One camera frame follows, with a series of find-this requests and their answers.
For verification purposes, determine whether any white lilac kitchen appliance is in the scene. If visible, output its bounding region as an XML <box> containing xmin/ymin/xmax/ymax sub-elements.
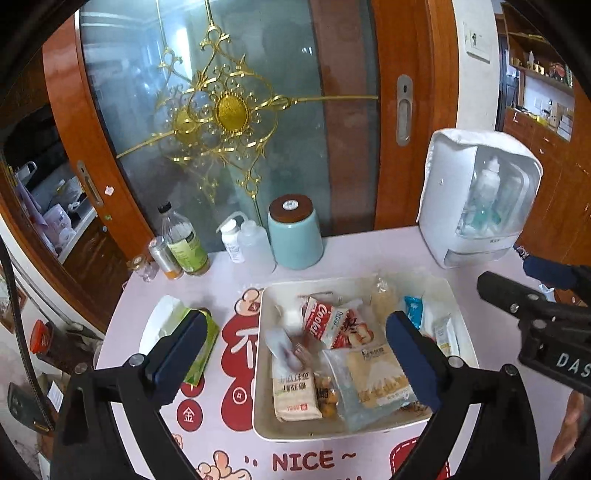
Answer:
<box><xmin>41</xmin><ymin>205</ymin><xmax>77</xmax><ymax>250</ymax></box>

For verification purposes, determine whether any white pill bottle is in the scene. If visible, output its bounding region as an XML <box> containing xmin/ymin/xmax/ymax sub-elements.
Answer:
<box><xmin>220</xmin><ymin>219</ymin><xmax>246</xmax><ymax>264</ymax></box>

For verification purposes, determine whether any clear packet with beige cake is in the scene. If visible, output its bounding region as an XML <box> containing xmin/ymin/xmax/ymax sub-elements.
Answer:
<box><xmin>323</xmin><ymin>344</ymin><xmax>419</xmax><ymax>428</ymax></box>

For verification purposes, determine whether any white wall switch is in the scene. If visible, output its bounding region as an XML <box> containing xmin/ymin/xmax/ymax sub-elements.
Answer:
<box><xmin>463</xmin><ymin>21</ymin><xmax>492</xmax><ymax>64</ymax></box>

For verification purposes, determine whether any wooden framed glass door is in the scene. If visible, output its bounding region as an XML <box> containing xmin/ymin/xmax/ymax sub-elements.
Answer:
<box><xmin>44</xmin><ymin>0</ymin><xmax>458</xmax><ymax>259</ymax></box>

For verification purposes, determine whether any small silver door latch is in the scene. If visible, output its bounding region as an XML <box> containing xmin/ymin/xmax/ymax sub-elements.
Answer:
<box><xmin>76</xmin><ymin>159</ymin><xmax>105</xmax><ymax>208</ymax></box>

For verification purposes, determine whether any black cable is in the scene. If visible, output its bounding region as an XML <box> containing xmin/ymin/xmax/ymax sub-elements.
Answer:
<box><xmin>0</xmin><ymin>240</ymin><xmax>57</xmax><ymax>435</ymax></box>

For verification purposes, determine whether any red plastic object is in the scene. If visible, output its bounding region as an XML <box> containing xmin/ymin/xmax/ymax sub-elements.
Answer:
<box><xmin>30</xmin><ymin>320</ymin><xmax>52</xmax><ymax>357</ymax></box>

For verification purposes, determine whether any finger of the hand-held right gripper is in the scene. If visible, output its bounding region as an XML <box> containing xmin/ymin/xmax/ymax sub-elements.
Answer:
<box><xmin>521</xmin><ymin>255</ymin><xmax>591</xmax><ymax>306</ymax></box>
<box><xmin>477</xmin><ymin>271</ymin><xmax>558</xmax><ymax>325</ymax></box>

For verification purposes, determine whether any silver door handle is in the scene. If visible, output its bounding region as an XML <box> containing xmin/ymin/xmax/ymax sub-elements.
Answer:
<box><xmin>396</xmin><ymin>74</ymin><xmax>413</xmax><ymax>147</ymax></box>

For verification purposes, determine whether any white plastic tray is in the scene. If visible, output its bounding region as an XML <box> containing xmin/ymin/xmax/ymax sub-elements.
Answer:
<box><xmin>252</xmin><ymin>274</ymin><xmax>478</xmax><ymax>440</ymax></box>

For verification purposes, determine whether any teal jar with brown lid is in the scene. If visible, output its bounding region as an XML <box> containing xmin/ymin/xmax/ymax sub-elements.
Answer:
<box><xmin>268</xmin><ymin>195</ymin><xmax>324</xmax><ymax>271</ymax></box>

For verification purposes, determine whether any small glass jar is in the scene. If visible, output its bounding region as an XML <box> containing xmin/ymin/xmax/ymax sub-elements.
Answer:
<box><xmin>127</xmin><ymin>255</ymin><xmax>160</xmax><ymax>284</ymax></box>

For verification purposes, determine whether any red white snack packet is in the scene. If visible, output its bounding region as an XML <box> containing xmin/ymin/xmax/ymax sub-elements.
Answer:
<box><xmin>302</xmin><ymin>295</ymin><xmax>352</xmax><ymax>350</ymax></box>

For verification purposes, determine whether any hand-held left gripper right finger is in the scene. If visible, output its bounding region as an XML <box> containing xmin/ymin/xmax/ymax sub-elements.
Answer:
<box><xmin>385</xmin><ymin>310</ymin><xmax>548</xmax><ymax>480</ymax></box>

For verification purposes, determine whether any wooden wall shelf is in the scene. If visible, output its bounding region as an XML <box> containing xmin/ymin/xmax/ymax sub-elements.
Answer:
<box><xmin>501</xmin><ymin>0</ymin><xmax>579</xmax><ymax>95</ymax></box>

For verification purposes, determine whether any small clear packet red print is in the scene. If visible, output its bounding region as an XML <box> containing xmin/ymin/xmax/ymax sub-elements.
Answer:
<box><xmin>263</xmin><ymin>323</ymin><xmax>315</xmax><ymax>366</ymax></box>

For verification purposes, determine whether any small blue packet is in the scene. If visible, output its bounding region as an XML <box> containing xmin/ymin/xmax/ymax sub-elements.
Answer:
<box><xmin>404</xmin><ymin>295</ymin><xmax>424</xmax><ymax>330</ymax></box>

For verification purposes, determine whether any beige cracker packet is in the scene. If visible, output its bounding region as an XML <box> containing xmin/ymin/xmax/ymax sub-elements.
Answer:
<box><xmin>272</xmin><ymin>355</ymin><xmax>324</xmax><ymax>423</ymax></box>

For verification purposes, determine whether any translucent squeeze bottle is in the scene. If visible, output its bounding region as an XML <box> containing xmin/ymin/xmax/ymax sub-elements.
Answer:
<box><xmin>217</xmin><ymin>211</ymin><xmax>278</xmax><ymax>273</ymax></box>

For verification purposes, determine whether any person's right hand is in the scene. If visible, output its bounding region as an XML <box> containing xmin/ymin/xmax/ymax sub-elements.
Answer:
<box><xmin>549</xmin><ymin>390</ymin><xmax>591</xmax><ymax>464</ymax></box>

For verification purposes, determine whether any small packet with yellow label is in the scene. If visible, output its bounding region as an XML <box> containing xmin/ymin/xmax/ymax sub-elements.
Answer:
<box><xmin>431</xmin><ymin>314</ymin><xmax>461</xmax><ymax>357</ymax></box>

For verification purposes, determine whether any glass bottle with green label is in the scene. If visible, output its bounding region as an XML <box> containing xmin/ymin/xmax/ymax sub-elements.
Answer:
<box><xmin>158</xmin><ymin>202</ymin><xmax>211</xmax><ymax>277</ymax></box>

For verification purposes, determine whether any small white sachet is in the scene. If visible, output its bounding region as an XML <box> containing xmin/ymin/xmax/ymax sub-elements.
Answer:
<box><xmin>277</xmin><ymin>305</ymin><xmax>303</xmax><ymax>331</ymax></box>

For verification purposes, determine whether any bread print snack packet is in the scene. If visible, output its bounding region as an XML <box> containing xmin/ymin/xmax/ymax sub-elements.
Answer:
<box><xmin>332</xmin><ymin>302</ymin><xmax>377</xmax><ymax>350</ymax></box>

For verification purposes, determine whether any silver drink can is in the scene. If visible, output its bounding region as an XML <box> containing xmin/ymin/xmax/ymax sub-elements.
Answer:
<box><xmin>148</xmin><ymin>237</ymin><xmax>184</xmax><ymax>281</ymax></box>

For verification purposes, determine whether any clear bag of crumbly cake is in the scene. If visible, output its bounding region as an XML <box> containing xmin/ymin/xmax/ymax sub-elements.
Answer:
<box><xmin>369</xmin><ymin>274</ymin><xmax>400</xmax><ymax>325</ymax></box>

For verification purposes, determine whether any white cosmetic storage box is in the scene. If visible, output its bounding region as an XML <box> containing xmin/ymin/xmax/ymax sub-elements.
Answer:
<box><xmin>417</xmin><ymin>129</ymin><xmax>544</xmax><ymax>270</ymax></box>

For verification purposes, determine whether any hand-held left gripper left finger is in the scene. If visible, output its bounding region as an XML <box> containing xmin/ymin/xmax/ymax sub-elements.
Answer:
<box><xmin>48</xmin><ymin>309</ymin><xmax>209</xmax><ymax>480</ymax></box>

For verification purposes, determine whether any green tissue box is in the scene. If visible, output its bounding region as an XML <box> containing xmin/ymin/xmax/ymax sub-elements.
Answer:
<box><xmin>139</xmin><ymin>295</ymin><xmax>221</xmax><ymax>387</ymax></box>

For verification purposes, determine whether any wooden floor cabinet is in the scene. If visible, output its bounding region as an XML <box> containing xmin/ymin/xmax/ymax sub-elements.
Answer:
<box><xmin>501</xmin><ymin>106</ymin><xmax>591</xmax><ymax>261</ymax></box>

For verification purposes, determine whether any dark handheld device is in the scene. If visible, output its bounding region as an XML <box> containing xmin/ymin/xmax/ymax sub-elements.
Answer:
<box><xmin>7</xmin><ymin>381</ymin><xmax>52</xmax><ymax>435</ymax></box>

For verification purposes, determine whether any clear packet of yellow snacks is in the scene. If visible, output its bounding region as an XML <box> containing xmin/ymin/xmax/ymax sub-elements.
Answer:
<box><xmin>314</xmin><ymin>374</ymin><xmax>343</xmax><ymax>421</ymax></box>

